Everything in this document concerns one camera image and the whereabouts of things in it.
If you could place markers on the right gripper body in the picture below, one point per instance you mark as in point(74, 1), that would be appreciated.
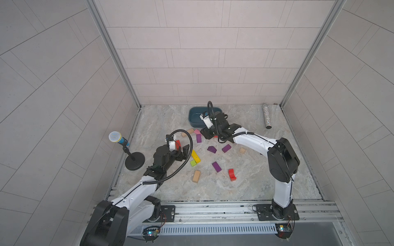
point(211, 131)

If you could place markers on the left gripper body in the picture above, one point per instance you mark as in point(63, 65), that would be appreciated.
point(177, 157)

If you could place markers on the purple slanted brick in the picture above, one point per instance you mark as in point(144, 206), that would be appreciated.
point(226, 148)

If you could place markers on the purple wedge brick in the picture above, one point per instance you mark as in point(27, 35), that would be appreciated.
point(212, 149)

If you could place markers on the teal storage bin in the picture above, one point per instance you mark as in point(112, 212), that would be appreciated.
point(194, 117)

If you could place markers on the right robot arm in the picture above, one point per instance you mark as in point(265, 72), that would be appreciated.
point(283, 164)

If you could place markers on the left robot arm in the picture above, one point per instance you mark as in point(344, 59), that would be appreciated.
point(111, 222)

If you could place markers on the red rectangular brick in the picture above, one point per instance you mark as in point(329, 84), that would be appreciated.
point(177, 144)

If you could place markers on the green small cube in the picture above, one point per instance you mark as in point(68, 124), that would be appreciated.
point(193, 163)

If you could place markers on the yellow long brick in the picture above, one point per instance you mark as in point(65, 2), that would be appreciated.
point(195, 157)

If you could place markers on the long natural wood brick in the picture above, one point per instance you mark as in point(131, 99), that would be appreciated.
point(190, 132)

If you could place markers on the natural wood brick front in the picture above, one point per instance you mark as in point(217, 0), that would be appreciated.
point(196, 176)

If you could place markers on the purple flat brick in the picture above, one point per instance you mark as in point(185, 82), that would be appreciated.
point(216, 167)

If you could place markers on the microphone on black stand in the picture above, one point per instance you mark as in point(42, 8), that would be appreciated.
point(133, 161)

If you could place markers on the red notched brick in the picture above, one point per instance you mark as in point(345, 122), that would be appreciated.
point(232, 174)

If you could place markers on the glittery silver cylinder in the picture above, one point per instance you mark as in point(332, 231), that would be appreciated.
point(267, 118)

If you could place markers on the left circuit board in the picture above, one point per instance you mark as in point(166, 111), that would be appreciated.
point(151, 233)

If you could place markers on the circuit board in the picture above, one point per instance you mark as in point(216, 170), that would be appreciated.
point(284, 231)
point(151, 233)

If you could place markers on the right circuit board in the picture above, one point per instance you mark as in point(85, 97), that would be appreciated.
point(284, 231)

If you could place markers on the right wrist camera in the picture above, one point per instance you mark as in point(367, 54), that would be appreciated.
point(206, 119)

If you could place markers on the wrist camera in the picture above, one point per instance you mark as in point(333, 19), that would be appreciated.
point(206, 119)
point(171, 145)

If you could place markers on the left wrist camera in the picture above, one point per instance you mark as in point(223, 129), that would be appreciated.
point(171, 145)

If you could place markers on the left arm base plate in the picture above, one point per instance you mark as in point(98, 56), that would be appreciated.
point(162, 214)

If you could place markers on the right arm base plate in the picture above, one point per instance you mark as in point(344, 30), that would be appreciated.
point(266, 212)

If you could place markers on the aluminium mounting rail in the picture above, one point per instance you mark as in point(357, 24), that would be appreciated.
point(231, 216)

